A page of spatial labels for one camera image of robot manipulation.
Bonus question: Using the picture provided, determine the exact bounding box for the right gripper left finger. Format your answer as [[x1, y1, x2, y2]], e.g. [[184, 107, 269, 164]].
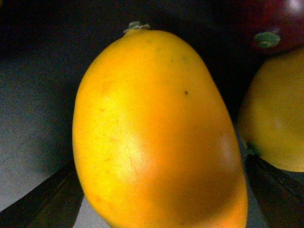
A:
[[0, 161, 84, 228]]

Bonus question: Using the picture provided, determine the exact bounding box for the dark red mango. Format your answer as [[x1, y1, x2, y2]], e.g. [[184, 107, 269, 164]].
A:
[[243, 0, 304, 55]]

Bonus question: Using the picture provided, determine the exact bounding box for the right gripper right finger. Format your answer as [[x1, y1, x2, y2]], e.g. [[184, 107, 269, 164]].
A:
[[245, 155, 304, 228]]

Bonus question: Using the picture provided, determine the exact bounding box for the yellow mango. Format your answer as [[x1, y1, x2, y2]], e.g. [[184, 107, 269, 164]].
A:
[[237, 47, 304, 172], [73, 22, 248, 228]]

